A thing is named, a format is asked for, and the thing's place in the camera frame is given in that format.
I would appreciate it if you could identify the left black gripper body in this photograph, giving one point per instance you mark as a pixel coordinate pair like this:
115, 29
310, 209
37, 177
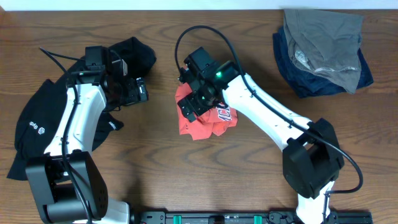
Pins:
137, 92

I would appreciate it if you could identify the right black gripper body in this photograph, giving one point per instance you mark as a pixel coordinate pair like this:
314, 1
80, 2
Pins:
200, 102

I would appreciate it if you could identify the red orange printed t-shirt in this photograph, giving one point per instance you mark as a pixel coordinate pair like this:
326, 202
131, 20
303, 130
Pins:
215, 121

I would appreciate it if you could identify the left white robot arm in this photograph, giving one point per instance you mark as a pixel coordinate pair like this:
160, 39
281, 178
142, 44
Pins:
65, 182

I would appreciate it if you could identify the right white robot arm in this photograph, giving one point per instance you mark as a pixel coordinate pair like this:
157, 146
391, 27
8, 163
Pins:
311, 156

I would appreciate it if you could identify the black garment with white logo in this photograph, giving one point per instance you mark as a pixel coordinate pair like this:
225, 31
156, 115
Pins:
39, 120

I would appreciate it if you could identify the navy blue folded garment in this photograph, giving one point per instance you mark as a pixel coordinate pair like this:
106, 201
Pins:
306, 84

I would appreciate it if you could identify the grey folded t-shirt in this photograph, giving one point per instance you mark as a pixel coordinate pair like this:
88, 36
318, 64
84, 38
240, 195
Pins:
325, 44

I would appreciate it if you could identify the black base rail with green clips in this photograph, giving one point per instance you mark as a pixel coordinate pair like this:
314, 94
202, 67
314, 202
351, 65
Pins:
273, 217

